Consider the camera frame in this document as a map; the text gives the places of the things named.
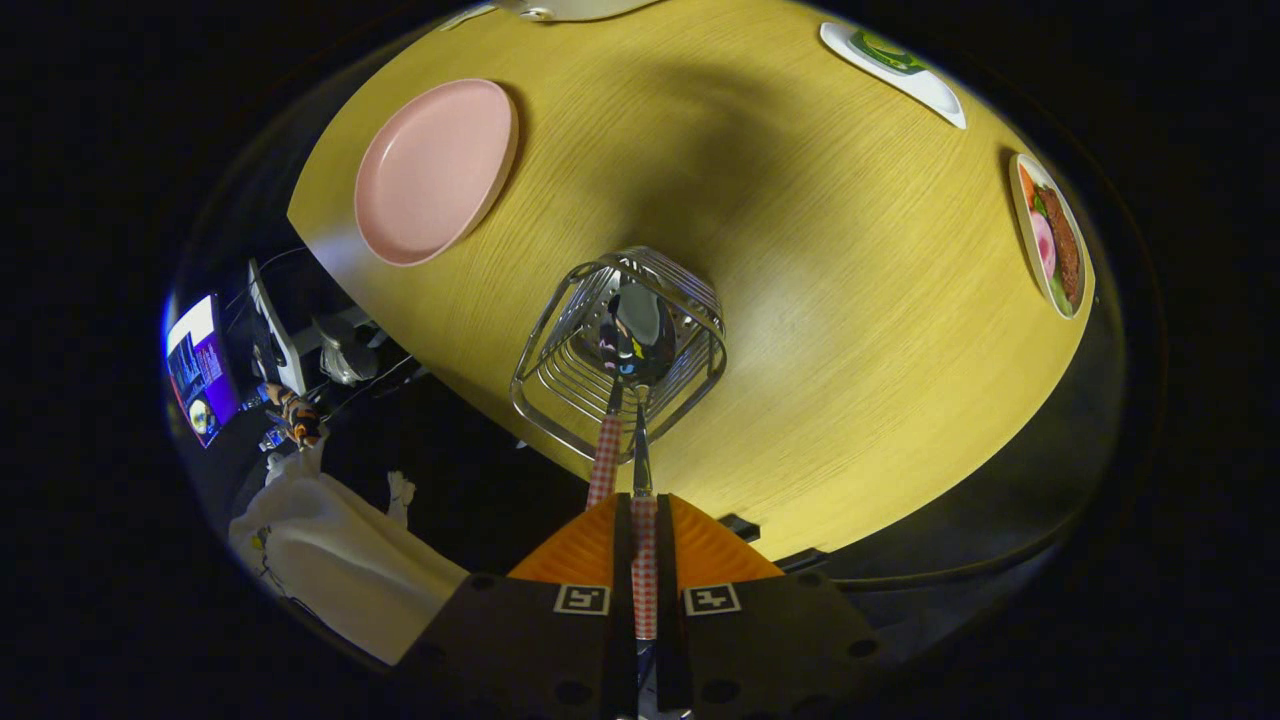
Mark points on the brown meat piece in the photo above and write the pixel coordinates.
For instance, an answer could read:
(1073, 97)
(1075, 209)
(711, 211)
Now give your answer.
(1068, 250)

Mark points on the green label drink bottle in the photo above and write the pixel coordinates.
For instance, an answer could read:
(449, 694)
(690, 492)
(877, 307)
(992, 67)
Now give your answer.
(885, 52)

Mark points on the white toaster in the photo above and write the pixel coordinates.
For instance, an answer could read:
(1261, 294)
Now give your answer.
(570, 8)

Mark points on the striped orange toy figure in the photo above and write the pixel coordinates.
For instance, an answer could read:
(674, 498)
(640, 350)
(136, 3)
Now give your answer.
(295, 415)

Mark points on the white square coaster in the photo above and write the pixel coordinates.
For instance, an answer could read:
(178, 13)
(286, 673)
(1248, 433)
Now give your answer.
(935, 95)

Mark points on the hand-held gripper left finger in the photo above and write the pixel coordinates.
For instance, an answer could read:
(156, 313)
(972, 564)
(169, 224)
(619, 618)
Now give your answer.
(622, 550)

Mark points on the pink round plate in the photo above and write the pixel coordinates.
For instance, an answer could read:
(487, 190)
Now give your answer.
(430, 170)

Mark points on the white garment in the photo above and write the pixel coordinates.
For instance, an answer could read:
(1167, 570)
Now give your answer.
(340, 570)

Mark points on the lit computer monitor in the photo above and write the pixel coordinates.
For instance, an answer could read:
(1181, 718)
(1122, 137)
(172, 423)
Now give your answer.
(200, 370)

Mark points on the white plate with food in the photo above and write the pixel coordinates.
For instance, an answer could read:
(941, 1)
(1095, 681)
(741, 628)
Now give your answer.
(1042, 245)

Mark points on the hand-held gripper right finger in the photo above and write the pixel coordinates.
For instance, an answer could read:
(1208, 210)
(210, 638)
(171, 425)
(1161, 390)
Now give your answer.
(664, 550)

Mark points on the white monitor back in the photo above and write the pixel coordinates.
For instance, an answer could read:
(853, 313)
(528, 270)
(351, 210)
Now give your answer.
(275, 340)

